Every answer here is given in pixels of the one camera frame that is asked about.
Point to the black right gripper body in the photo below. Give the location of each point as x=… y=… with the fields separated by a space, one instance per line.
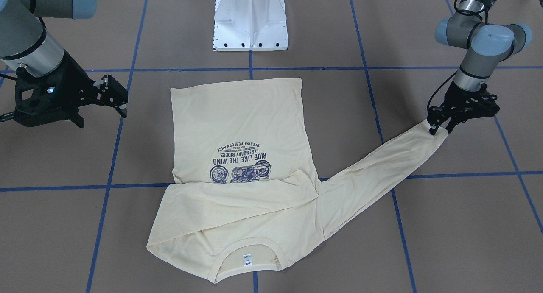
x=71 y=75

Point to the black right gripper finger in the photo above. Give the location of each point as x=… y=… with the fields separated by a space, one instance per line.
x=109 y=90
x=120 y=108

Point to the blue tape line lengthwise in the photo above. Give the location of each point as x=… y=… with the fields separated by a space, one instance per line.
x=378 y=126

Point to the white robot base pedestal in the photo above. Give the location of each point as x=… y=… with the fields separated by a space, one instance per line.
x=250 y=25

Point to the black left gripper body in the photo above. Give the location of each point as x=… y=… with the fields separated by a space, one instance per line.
x=457 y=94

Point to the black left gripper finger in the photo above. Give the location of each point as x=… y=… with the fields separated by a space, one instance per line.
x=454 y=121
x=435 y=118

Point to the cream long-sleeve graphic shirt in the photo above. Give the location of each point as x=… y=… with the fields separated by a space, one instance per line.
x=246 y=195

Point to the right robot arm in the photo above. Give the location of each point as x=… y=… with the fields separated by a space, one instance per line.
x=25 y=40

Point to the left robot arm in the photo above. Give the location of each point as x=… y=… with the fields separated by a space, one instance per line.
x=487 y=45

